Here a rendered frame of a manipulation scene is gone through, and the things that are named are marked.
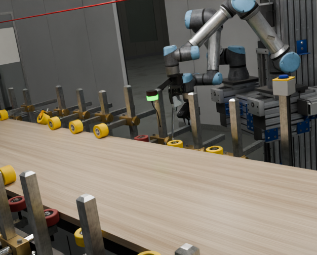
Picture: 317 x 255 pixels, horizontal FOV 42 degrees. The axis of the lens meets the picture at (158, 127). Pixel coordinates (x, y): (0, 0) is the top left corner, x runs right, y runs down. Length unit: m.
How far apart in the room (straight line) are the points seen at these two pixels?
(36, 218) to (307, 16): 2.11
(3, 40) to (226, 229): 3.40
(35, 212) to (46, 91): 6.78
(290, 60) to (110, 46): 4.36
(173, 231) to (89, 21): 5.61
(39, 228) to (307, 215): 0.81
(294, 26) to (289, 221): 1.69
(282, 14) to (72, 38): 4.84
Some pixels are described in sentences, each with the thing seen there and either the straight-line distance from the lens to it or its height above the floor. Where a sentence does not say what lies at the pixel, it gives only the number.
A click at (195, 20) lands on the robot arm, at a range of 2.68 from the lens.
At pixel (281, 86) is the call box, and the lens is 1.82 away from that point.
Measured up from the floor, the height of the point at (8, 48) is 1.41.
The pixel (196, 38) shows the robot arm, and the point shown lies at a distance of 2.42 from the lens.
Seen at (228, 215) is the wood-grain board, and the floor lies 0.90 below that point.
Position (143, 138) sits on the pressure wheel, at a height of 0.91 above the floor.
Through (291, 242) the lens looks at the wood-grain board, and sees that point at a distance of 1.23.
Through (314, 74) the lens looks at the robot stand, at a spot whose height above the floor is 1.05.
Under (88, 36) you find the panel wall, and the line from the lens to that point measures 6.77.
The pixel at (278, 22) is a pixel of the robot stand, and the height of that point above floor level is 1.41.
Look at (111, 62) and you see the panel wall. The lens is 6.46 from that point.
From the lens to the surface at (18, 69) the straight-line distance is 4.37.
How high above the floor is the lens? 1.54
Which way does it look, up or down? 15 degrees down
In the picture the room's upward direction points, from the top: 7 degrees counter-clockwise
